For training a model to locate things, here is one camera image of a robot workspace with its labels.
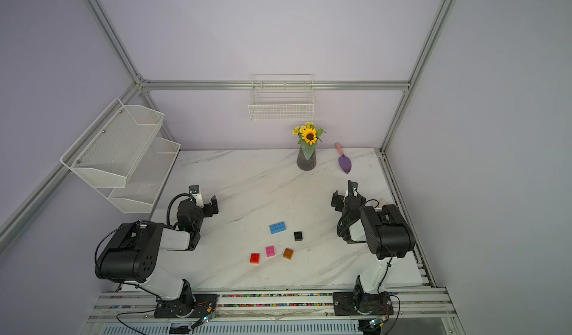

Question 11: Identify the blue long lego brick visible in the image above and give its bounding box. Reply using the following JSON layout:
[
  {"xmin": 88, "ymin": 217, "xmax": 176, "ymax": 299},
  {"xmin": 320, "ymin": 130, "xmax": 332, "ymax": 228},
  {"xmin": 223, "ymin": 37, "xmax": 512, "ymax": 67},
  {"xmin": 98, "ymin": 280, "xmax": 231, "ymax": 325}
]
[{"xmin": 269, "ymin": 222, "xmax": 286, "ymax": 235}]

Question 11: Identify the red square lego brick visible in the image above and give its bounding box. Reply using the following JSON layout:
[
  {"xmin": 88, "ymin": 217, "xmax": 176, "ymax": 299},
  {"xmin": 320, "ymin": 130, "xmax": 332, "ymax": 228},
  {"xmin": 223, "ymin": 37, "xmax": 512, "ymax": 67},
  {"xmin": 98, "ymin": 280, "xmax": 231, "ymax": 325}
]
[{"xmin": 250, "ymin": 253, "xmax": 260, "ymax": 264}]

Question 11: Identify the pink square lego brick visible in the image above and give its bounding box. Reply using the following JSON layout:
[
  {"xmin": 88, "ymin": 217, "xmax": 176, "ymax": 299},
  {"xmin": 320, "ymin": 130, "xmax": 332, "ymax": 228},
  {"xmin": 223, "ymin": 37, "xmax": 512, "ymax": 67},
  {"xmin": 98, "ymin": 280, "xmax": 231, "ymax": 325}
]
[{"xmin": 265, "ymin": 246, "xmax": 276, "ymax": 258}]

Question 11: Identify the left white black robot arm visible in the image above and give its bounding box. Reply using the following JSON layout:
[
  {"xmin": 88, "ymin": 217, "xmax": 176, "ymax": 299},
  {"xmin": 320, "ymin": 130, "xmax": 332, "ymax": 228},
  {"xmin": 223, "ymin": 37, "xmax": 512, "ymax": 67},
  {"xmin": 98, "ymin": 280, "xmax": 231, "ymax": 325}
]
[{"xmin": 94, "ymin": 193, "xmax": 219, "ymax": 305}]

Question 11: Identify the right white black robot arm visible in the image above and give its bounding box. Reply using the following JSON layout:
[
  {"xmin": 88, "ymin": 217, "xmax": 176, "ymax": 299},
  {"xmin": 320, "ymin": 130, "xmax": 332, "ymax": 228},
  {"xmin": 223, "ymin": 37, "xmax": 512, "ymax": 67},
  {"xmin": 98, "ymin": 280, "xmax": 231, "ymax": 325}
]
[{"xmin": 331, "ymin": 181, "xmax": 416, "ymax": 294}]

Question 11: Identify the orange square lego brick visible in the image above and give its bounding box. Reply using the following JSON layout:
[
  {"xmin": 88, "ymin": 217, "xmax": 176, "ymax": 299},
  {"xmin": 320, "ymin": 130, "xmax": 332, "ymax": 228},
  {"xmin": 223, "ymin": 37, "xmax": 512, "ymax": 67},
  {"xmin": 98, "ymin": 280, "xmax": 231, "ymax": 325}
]
[{"xmin": 283, "ymin": 248, "xmax": 293, "ymax": 260}]

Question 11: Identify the white work glove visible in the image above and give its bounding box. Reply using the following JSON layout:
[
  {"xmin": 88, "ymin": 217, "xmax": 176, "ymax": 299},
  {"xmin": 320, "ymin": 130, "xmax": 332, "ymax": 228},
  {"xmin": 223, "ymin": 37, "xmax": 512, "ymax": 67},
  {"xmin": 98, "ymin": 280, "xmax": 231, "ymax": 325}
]
[{"xmin": 376, "ymin": 198, "xmax": 387, "ymax": 208}]

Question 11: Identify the purple pink garden trowel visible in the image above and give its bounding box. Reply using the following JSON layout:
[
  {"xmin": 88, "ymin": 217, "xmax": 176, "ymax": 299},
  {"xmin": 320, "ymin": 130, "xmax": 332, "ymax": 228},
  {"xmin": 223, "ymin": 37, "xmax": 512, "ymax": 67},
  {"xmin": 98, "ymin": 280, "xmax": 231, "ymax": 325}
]
[{"xmin": 335, "ymin": 143, "xmax": 352, "ymax": 174}]

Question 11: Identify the sunflower bouquet in grey vase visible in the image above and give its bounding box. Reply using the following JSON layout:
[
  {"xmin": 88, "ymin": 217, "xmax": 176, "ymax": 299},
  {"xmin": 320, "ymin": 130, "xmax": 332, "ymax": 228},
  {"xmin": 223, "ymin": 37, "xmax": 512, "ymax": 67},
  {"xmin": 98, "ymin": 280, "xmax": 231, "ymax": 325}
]
[{"xmin": 292, "ymin": 122, "xmax": 325, "ymax": 171}]

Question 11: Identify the white mesh two-tier shelf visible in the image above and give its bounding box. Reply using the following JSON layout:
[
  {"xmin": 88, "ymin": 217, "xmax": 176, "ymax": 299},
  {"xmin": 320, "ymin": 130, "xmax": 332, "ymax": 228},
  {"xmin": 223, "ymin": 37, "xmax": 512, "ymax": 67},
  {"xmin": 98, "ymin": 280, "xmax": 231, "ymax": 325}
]
[{"xmin": 60, "ymin": 99, "xmax": 180, "ymax": 214}]

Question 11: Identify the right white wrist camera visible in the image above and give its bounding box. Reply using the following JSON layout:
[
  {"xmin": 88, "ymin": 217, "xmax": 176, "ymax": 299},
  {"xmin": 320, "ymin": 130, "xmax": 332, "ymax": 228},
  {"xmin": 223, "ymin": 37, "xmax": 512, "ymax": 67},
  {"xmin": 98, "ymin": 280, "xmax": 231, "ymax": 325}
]
[{"xmin": 347, "ymin": 180, "xmax": 359, "ymax": 197}]

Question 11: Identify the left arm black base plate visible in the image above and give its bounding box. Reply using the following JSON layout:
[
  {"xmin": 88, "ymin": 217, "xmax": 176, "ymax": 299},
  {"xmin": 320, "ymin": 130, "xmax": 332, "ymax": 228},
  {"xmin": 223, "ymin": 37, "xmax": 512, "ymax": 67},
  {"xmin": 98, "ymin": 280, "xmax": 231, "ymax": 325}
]
[{"xmin": 153, "ymin": 293, "xmax": 219, "ymax": 319}]

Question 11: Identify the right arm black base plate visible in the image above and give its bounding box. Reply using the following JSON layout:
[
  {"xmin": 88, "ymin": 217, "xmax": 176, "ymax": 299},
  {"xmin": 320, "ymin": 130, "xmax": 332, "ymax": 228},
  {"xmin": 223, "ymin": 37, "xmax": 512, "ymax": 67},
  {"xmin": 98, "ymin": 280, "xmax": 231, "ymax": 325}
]
[{"xmin": 332, "ymin": 292, "xmax": 394, "ymax": 316}]

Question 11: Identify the aluminium front rail frame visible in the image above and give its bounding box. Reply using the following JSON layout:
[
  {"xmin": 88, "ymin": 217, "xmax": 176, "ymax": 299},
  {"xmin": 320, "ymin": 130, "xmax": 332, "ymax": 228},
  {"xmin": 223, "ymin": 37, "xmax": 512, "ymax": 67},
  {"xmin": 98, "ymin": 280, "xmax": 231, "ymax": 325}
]
[{"xmin": 86, "ymin": 287, "xmax": 458, "ymax": 323}]

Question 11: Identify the white wire wall basket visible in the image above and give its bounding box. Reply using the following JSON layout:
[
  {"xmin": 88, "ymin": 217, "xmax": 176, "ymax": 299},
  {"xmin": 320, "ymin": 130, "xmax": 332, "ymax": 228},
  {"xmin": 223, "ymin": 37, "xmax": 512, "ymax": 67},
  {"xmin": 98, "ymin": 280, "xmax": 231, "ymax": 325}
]
[{"xmin": 248, "ymin": 74, "xmax": 315, "ymax": 121}]

